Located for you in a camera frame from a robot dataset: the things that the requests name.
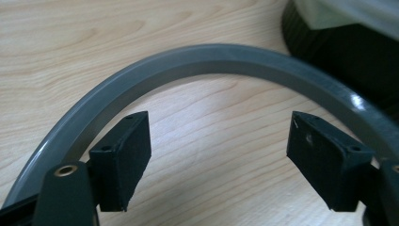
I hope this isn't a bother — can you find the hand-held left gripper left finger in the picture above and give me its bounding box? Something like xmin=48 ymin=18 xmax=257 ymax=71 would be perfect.
xmin=88 ymin=110 xmax=152 ymax=213

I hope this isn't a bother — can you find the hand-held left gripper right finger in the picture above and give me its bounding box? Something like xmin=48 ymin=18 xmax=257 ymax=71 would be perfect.
xmin=285 ymin=110 xmax=375 ymax=213

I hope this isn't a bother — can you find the black ribbed plastic bin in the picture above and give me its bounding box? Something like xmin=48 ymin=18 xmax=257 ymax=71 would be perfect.
xmin=280 ymin=0 xmax=399 ymax=121

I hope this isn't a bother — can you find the grey plastic bin ring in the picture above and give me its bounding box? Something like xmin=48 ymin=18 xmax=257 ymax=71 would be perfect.
xmin=1 ymin=42 xmax=399 ymax=210

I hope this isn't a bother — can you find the white printed plastic bag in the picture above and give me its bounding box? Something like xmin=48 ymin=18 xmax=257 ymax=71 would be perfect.
xmin=293 ymin=0 xmax=399 ymax=42

